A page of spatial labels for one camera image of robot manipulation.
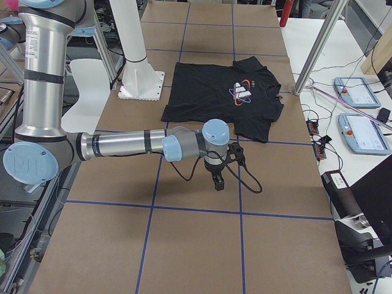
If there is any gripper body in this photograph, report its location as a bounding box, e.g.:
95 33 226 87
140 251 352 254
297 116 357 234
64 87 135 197
204 151 227 175

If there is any metal reacher grabber tool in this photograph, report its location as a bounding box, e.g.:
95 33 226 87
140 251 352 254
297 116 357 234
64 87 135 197
309 86 392 131

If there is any black box device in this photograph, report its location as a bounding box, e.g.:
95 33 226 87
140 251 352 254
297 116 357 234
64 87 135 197
321 170 363 219

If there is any orange terminal block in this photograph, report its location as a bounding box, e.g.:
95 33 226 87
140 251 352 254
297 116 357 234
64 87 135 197
306 120 319 135
312 141 326 161

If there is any white chair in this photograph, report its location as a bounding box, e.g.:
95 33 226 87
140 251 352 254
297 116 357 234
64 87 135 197
61 59 111 134

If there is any aluminium table frame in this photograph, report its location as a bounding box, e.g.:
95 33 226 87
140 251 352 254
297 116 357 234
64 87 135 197
1 166 62 293

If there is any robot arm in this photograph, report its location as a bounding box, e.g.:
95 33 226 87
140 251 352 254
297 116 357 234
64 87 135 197
3 1 230 190

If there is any aluminium frame post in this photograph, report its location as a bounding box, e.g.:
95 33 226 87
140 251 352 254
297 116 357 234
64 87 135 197
293 0 349 96

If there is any pink plush toy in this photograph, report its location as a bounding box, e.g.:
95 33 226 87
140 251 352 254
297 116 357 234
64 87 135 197
4 0 19 11

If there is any red fire extinguisher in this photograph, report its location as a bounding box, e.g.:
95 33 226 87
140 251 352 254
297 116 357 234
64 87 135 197
279 0 294 28

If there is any near teach pendant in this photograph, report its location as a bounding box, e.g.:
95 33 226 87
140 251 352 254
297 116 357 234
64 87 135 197
337 113 391 156

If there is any far orange terminal block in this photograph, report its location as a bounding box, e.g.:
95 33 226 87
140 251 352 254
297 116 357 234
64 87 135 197
306 120 319 135

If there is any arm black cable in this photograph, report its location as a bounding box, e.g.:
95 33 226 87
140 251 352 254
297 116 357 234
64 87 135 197
168 149 263 194

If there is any black graphic t-shirt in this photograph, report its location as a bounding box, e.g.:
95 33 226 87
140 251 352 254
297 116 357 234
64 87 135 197
161 56 284 143

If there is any teach pendant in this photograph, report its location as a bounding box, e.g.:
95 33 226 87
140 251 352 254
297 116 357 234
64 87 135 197
334 77 381 108
337 113 391 156

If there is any far teach pendant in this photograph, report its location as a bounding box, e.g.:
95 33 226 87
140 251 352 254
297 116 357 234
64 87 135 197
334 77 381 108

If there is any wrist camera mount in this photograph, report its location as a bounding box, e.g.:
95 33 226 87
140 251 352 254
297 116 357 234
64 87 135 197
225 142 246 168

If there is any wooden board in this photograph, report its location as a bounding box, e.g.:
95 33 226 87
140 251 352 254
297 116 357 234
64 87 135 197
361 26 391 75

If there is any near orange terminal block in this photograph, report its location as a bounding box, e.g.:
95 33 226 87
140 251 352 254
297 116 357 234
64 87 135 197
312 141 326 161

